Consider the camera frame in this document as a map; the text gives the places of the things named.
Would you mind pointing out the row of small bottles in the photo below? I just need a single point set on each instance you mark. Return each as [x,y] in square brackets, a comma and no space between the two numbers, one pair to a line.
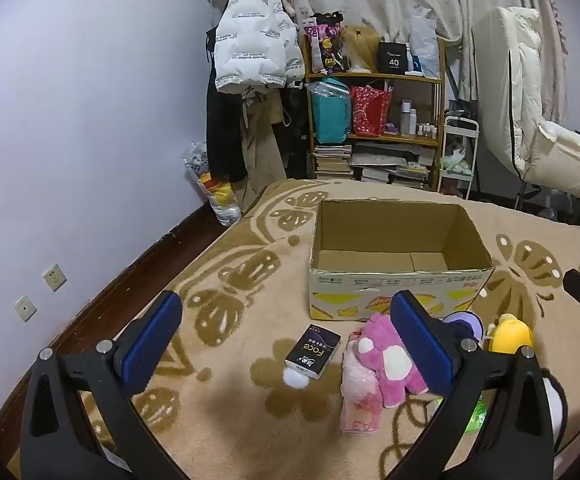
[427,131]

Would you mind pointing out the wooden shelf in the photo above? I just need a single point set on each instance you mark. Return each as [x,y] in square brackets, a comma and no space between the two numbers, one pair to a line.
[374,76]

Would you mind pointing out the blond wig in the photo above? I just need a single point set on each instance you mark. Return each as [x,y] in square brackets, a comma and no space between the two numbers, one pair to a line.
[362,47]

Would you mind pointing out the white black-lined cloth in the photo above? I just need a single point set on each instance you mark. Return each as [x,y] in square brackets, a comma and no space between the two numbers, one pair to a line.
[552,410]

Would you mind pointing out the pink plush toy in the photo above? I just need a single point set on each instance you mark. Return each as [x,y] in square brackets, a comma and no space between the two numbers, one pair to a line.
[384,360]

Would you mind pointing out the green tissue pack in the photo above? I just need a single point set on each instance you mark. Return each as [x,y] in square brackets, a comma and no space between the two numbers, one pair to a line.
[475,417]

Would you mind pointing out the pile of papers and books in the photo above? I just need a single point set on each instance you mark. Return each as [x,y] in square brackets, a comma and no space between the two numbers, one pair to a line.
[389,167]

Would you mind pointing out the white metal trolley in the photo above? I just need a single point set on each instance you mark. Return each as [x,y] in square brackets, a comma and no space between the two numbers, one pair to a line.
[459,160]

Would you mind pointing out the pink plastic-wrapped packet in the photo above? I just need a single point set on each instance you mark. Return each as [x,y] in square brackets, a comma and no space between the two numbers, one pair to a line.
[359,410]

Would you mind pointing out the cardboard box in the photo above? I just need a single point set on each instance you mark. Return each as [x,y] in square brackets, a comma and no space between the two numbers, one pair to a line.
[369,300]

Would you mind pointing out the white fluffy pompom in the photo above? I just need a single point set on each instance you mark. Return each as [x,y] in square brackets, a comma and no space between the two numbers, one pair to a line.
[297,379]

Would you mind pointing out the black box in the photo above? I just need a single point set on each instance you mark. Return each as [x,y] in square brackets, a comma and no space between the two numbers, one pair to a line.
[393,57]

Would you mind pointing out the red patterned bag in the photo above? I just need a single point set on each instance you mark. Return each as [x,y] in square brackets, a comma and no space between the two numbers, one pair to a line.
[369,110]

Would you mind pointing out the tall white bottle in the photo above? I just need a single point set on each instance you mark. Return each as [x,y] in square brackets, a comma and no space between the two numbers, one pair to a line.
[405,117]

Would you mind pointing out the white padded recliner chair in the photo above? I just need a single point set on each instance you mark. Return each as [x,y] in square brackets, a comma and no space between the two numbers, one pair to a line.
[519,85]

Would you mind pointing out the white plastic bag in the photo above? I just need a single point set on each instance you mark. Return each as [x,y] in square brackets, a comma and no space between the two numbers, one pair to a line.
[424,45]

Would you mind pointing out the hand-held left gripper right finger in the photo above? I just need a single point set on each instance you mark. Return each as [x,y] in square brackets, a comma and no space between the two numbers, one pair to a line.
[419,345]

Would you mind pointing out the clear plastic snack bag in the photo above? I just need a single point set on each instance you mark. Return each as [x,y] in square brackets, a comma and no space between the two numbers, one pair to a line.
[215,190]

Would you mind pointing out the white wall socket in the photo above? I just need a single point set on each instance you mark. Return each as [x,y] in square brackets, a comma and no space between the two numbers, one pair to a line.
[25,308]
[54,277]

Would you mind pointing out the beige hanging coat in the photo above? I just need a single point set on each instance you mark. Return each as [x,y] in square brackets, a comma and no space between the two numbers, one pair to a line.
[262,150]

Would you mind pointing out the short white bottle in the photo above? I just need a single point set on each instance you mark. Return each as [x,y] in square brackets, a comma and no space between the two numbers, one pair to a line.
[413,122]

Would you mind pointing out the pink black printed package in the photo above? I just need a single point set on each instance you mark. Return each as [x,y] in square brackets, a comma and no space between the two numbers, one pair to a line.
[327,42]

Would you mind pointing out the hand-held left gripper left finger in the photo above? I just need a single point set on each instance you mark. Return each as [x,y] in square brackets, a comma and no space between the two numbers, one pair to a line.
[152,345]

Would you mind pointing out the teal bag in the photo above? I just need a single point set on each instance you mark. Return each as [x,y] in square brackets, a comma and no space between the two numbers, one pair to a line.
[332,115]

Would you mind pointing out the black hanging coat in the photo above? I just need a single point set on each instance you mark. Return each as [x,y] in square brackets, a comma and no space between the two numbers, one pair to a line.
[225,135]

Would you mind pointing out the black tissue pack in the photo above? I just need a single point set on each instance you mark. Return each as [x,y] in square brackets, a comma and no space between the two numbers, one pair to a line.
[312,352]

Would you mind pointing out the white puffer jacket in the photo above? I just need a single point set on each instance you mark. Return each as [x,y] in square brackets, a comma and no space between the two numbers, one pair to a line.
[255,35]

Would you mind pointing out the stack of books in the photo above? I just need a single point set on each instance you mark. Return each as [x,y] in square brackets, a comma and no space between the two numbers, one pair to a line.
[332,162]

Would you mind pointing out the yellow plush toy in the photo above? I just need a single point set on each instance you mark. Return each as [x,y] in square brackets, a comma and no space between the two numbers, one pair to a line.
[509,335]

